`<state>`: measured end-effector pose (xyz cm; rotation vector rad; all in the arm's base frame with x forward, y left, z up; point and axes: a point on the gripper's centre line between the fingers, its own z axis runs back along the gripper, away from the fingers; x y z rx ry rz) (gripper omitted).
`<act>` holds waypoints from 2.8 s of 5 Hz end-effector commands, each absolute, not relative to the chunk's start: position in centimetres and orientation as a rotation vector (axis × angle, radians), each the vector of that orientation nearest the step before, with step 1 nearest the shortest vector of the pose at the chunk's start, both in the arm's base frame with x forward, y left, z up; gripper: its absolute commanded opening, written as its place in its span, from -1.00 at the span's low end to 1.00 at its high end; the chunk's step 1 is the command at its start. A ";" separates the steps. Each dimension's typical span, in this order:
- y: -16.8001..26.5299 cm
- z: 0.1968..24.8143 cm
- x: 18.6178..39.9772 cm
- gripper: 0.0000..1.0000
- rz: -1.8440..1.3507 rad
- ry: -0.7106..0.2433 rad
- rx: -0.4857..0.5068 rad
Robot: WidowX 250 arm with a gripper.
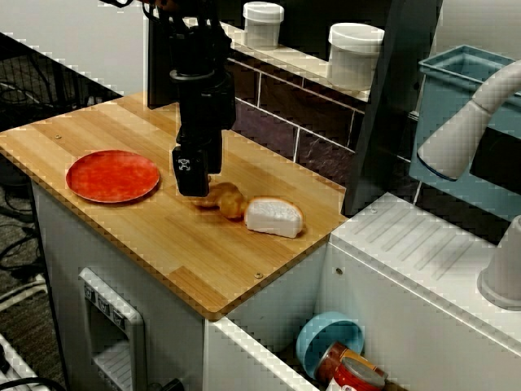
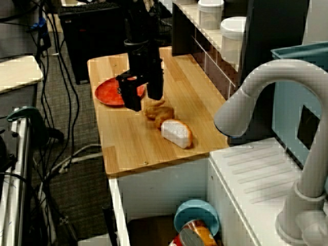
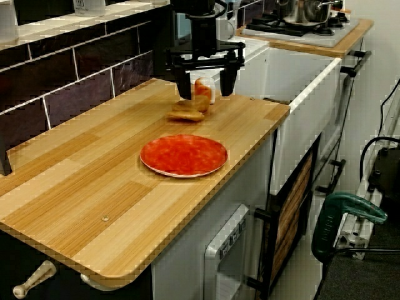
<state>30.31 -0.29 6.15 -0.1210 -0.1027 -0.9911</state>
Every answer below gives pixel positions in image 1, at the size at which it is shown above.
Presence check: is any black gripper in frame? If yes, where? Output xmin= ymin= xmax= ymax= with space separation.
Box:
xmin=169 ymin=71 xmax=237 ymax=198

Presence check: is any tan toy chicken piece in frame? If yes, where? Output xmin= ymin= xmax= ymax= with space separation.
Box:
xmin=190 ymin=181 xmax=249 ymax=222

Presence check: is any orange label soup can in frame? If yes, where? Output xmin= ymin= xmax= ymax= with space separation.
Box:
xmin=315 ymin=340 xmax=382 ymax=384

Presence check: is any red tomato can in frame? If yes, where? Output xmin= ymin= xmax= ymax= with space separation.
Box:
xmin=325 ymin=357 xmax=387 ymax=391

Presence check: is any red round plate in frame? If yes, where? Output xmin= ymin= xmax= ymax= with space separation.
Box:
xmin=66 ymin=149 xmax=161 ymax=204

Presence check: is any white lidded plastic jar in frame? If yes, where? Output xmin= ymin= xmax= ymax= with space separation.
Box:
xmin=328 ymin=23 xmax=385 ymax=93
xmin=243 ymin=2 xmax=285 ymax=51

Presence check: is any white toy kitchen cabinet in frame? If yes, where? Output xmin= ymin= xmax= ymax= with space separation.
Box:
xmin=30 ymin=178 xmax=331 ymax=391

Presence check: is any white toy oven panel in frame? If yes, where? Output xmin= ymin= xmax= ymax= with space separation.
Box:
xmin=79 ymin=267 xmax=147 ymax=391

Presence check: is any light blue bowl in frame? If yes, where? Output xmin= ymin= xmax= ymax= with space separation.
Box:
xmin=296 ymin=311 xmax=365 ymax=382

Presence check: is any white toy sink unit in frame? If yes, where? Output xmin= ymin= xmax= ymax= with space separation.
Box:
xmin=203 ymin=191 xmax=521 ymax=391

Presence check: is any grey toy faucet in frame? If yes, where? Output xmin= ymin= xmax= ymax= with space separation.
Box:
xmin=417 ymin=59 xmax=521 ymax=313

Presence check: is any light blue plastic bin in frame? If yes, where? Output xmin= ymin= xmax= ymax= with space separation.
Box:
xmin=408 ymin=44 xmax=521 ymax=223

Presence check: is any narrow dark kitchen post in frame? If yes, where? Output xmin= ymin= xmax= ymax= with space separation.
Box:
xmin=146 ymin=0 xmax=180 ymax=110

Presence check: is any wide dark kitchen post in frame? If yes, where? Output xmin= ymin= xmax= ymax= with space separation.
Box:
xmin=344 ymin=0 xmax=444 ymax=217

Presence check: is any black wire mesh rack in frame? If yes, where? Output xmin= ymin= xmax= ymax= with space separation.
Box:
xmin=0 ymin=32 xmax=123 ymax=119

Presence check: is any aluminium extrusion frame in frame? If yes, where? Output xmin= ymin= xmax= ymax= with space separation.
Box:
xmin=0 ymin=333 xmax=42 ymax=391

